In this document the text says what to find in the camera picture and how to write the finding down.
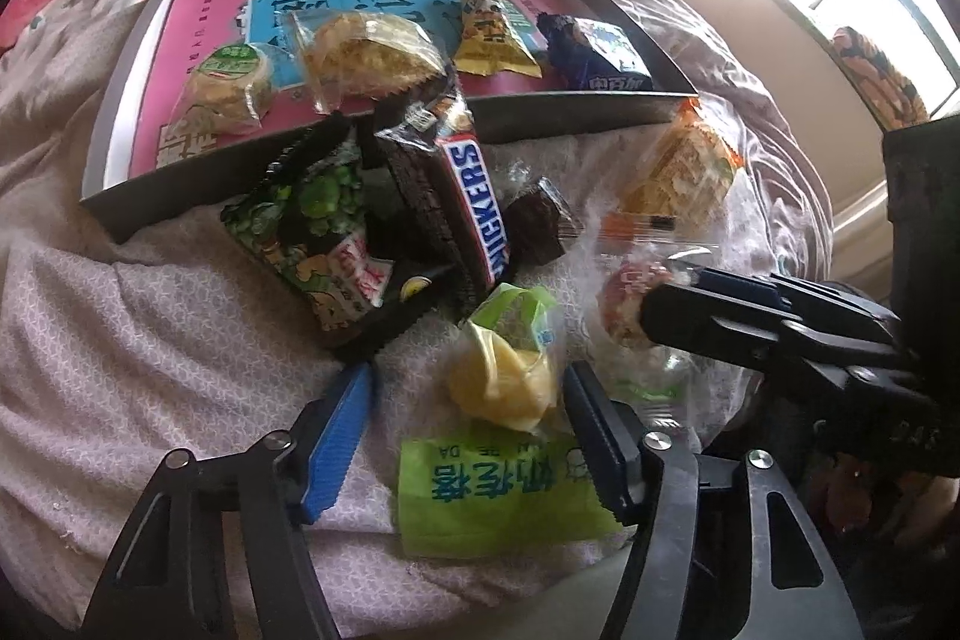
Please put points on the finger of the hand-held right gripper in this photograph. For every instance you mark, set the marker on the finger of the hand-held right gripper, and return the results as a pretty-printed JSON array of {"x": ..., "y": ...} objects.
[
  {"x": 697, "y": 325},
  {"x": 825, "y": 302}
]

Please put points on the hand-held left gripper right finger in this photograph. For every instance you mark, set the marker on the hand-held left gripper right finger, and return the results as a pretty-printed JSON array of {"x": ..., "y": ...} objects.
[{"x": 600, "y": 452}]

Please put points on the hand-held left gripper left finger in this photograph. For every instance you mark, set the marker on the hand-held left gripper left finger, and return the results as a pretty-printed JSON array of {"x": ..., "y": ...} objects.
[{"x": 341, "y": 437}]

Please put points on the red white candy clear packet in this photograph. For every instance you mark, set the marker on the red white candy clear packet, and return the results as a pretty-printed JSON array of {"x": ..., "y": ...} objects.
[{"x": 622, "y": 302}]

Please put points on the orange cracker packet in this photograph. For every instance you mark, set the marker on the orange cracker packet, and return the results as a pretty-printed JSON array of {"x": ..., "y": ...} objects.
[{"x": 679, "y": 168}]

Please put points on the small brown cake clear wrapper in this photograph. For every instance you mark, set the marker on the small brown cake clear wrapper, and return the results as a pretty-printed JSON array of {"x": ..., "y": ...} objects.
[{"x": 536, "y": 220}]

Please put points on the green pea snack packet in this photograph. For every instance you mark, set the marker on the green pea snack packet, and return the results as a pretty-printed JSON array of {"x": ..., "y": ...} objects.
[{"x": 315, "y": 212}]

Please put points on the dark grey tray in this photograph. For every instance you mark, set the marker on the dark grey tray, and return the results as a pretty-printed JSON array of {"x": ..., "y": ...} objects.
[{"x": 555, "y": 111}]

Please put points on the brown chocolate bar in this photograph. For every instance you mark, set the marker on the brown chocolate bar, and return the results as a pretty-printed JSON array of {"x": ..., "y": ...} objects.
[{"x": 465, "y": 197}]

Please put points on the blue cookie packet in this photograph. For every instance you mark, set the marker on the blue cookie packet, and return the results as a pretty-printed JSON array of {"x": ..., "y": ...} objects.
[{"x": 600, "y": 55}]

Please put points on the yellow snack packet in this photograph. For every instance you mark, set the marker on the yellow snack packet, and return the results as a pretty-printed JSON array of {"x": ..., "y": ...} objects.
[{"x": 487, "y": 33}]

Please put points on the round pastry with green label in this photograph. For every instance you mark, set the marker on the round pastry with green label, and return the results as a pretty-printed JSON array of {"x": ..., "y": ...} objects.
[{"x": 225, "y": 85}]

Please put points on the flaky pastry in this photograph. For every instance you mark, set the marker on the flaky pastry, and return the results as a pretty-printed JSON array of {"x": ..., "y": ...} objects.
[{"x": 360, "y": 51}]

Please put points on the person's right hand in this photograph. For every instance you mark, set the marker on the person's right hand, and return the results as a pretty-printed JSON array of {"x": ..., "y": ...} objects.
[{"x": 855, "y": 490}]

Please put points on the floral bed blanket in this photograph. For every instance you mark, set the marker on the floral bed blanket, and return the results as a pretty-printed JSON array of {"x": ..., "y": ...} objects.
[{"x": 150, "y": 347}]

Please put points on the orange patterned cushion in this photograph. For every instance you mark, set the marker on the orange patterned cushion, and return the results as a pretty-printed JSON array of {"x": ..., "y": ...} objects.
[{"x": 877, "y": 78}]

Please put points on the pink book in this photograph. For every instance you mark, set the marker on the pink book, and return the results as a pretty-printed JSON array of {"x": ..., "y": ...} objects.
[{"x": 210, "y": 10}]

